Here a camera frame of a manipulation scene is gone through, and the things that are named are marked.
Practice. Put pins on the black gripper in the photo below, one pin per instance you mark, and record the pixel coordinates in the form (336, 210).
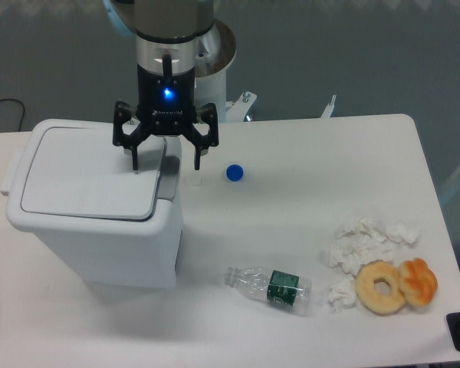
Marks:
(165, 108)

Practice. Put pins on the white trash can lid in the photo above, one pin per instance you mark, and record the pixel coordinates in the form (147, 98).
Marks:
(78, 172)

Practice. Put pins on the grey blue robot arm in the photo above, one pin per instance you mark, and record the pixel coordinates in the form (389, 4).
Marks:
(166, 39)

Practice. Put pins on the white bottle cap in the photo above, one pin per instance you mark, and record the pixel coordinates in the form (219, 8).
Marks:
(193, 179)

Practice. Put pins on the blue bottle cap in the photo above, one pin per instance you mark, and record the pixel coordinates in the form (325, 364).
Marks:
(234, 173)

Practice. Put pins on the white trash can body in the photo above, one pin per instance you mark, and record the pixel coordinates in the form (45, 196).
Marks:
(140, 253)

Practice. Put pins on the clear plastic bottle green label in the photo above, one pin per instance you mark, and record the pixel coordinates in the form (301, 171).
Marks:
(289, 292)

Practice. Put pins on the large crumpled white tissue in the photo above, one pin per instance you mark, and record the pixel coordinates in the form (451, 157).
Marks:
(363, 240)

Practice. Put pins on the small crumpled white tissue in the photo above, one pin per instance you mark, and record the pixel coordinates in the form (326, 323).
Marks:
(342, 295)

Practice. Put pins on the orange glazed twisted bread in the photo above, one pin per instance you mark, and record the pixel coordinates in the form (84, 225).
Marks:
(417, 282)

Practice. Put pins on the white metal mounting bracket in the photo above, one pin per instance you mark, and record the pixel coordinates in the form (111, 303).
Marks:
(235, 111)

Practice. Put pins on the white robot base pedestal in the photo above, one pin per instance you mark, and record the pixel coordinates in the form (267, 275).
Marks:
(216, 50)

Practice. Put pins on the plain ring donut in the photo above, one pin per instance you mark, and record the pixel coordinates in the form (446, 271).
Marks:
(377, 287)

